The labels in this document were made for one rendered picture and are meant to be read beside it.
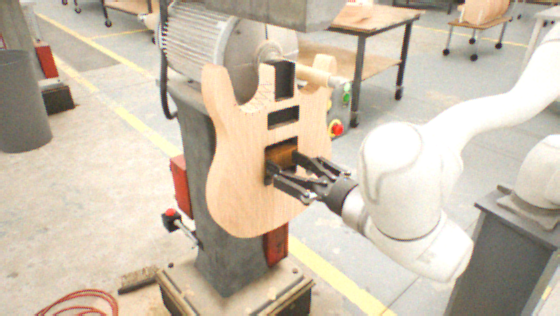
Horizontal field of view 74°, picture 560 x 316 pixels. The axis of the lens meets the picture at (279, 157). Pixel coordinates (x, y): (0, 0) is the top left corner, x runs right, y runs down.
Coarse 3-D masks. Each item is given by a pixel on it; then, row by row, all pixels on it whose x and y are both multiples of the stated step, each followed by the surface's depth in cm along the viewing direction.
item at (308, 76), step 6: (300, 66) 85; (306, 66) 84; (300, 72) 84; (306, 72) 83; (312, 72) 82; (318, 72) 81; (324, 72) 81; (300, 78) 86; (306, 78) 83; (312, 78) 82; (318, 78) 81; (324, 78) 80; (318, 84) 82; (324, 84) 80
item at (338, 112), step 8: (344, 80) 119; (336, 88) 115; (336, 96) 117; (336, 104) 118; (344, 104) 121; (328, 112) 117; (336, 112) 120; (344, 112) 123; (328, 120) 119; (336, 120) 121; (344, 120) 125; (328, 128) 120; (344, 128) 127; (336, 136) 125
